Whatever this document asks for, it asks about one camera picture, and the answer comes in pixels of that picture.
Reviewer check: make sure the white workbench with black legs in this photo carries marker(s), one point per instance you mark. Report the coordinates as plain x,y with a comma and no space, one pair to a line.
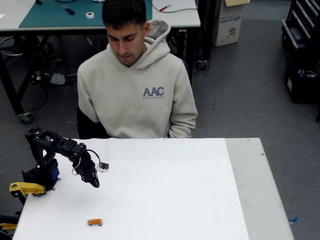
180,18

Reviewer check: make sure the grey caster wheel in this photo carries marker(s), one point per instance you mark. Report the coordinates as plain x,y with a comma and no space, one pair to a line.
25,117

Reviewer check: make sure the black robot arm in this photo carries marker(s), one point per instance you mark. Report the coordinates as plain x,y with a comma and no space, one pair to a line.
43,155

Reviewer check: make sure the large white paper sheet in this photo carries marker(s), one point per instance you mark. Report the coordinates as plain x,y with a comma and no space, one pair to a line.
150,200

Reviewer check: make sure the man in beige hoodie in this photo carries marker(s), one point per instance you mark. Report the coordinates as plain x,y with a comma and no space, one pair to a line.
130,105

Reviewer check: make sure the white tape roll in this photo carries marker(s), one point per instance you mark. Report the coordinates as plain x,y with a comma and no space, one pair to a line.
89,14

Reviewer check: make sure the green cutting mat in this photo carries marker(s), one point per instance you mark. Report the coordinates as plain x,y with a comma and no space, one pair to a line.
50,17

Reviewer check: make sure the white crumpled bag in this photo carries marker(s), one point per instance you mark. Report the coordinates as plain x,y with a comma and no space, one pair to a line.
57,78

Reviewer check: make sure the black storage bin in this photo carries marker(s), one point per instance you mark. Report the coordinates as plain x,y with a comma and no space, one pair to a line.
302,90

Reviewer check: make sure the yellow and black clamp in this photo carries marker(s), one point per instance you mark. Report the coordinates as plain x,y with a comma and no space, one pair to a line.
7,226

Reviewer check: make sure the white camera board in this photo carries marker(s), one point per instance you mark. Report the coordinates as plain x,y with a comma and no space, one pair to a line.
103,167

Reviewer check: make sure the white cardboard box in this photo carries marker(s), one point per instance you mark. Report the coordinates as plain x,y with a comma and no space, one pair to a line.
227,27

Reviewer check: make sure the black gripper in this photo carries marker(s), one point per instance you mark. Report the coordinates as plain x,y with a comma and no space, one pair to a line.
91,178

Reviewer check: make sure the blue tape scrap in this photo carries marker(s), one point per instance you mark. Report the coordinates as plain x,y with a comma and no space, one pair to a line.
293,220

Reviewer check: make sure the black drawer cabinet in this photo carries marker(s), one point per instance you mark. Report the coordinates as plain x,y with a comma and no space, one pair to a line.
301,22

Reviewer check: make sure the black hand tool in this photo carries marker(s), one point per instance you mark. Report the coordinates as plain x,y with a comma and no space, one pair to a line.
69,10

